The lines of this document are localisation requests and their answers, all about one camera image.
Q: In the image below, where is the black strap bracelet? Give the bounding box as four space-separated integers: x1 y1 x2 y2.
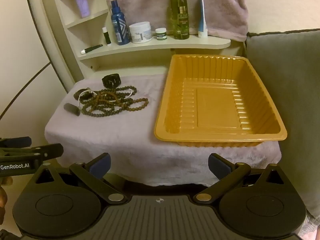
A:
73 87 92 100

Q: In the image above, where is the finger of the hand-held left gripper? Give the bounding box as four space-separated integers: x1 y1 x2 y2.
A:
0 137 32 148
0 143 64 161

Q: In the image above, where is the long brown bead necklace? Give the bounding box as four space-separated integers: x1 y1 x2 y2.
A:
80 85 150 118

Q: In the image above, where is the white green lip balm stick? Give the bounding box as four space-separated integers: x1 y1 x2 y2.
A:
102 27 112 46

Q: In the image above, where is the green spray bottle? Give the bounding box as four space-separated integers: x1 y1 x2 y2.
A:
170 0 189 40

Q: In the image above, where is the blue spray bottle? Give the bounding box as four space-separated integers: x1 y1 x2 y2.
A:
111 0 131 46

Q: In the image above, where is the white cream jar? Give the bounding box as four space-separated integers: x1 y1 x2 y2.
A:
129 22 152 44

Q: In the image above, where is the black wristwatch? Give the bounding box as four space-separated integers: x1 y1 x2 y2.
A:
102 74 121 89

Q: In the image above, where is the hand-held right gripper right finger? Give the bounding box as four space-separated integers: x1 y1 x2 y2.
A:
193 153 285 203

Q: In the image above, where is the dark grey small cylinder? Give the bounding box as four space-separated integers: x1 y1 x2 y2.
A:
64 102 81 117

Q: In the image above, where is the cream shelf unit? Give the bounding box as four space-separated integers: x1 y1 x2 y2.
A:
37 0 232 85

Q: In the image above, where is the white blue tube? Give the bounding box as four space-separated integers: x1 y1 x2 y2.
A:
198 0 208 38

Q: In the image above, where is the small green white jar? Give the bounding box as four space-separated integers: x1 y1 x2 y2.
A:
155 28 167 41

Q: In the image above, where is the mauve hanging towel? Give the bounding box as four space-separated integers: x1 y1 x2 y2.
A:
102 0 249 43

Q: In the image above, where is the purple tube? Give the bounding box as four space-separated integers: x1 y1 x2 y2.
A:
73 0 90 18

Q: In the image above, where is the person's left hand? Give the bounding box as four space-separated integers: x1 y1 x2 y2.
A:
0 177 13 225

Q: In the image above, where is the dark green pen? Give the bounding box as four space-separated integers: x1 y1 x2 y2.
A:
80 44 103 55

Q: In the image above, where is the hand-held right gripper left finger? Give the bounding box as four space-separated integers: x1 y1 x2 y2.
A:
35 152 127 205

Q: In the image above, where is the grey cushion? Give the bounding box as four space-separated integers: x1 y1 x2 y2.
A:
244 29 320 220

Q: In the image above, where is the orange plastic tray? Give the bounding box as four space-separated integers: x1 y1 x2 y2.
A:
154 54 288 147

